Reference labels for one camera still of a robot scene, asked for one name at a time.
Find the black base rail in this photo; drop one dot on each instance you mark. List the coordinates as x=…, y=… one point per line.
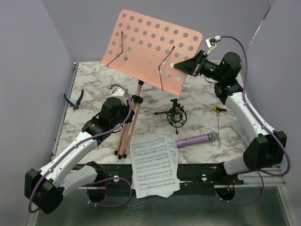
x=193, y=179

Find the sheet music page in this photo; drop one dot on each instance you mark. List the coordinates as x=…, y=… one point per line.
x=147, y=154
x=170, y=162

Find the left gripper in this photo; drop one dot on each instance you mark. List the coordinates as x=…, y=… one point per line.
x=128, y=117

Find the pink music stand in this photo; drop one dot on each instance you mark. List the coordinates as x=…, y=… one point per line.
x=147, y=49

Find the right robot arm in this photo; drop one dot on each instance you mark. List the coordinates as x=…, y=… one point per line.
x=266, y=144

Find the black microphone shock mount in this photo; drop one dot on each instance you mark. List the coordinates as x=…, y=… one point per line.
x=176, y=115

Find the yellow handled screwdriver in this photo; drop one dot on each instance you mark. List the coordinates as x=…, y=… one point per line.
x=218, y=110

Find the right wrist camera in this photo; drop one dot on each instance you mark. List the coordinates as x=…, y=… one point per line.
x=211, y=43

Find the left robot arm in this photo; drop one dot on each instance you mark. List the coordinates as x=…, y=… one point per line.
x=47, y=186

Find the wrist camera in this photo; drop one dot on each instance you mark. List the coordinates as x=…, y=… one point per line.
x=120, y=93
x=211, y=43

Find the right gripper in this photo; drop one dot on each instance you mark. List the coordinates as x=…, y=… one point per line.
x=194, y=65

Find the purple glitter microphone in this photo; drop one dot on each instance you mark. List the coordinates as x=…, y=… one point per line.
x=199, y=139

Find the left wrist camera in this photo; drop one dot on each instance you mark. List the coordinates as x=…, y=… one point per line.
x=120, y=93

